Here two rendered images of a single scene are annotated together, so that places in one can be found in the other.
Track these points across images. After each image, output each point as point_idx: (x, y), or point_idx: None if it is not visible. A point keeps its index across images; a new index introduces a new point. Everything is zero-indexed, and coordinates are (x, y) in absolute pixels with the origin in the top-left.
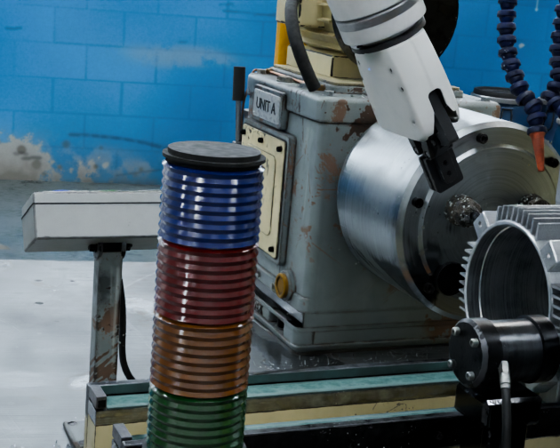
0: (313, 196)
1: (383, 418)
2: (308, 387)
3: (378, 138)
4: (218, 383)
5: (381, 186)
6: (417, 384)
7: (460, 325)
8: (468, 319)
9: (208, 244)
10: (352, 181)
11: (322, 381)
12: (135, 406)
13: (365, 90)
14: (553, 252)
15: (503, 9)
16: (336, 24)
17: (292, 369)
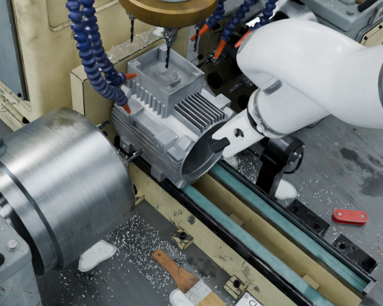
0: (36, 290)
1: (278, 206)
2: (256, 246)
3: (66, 208)
4: None
5: (110, 210)
6: (217, 207)
7: (295, 151)
8: (298, 146)
9: None
10: (76, 240)
11: (244, 243)
12: (332, 303)
13: (238, 152)
14: (235, 113)
15: (95, 66)
16: (287, 134)
17: (252, 254)
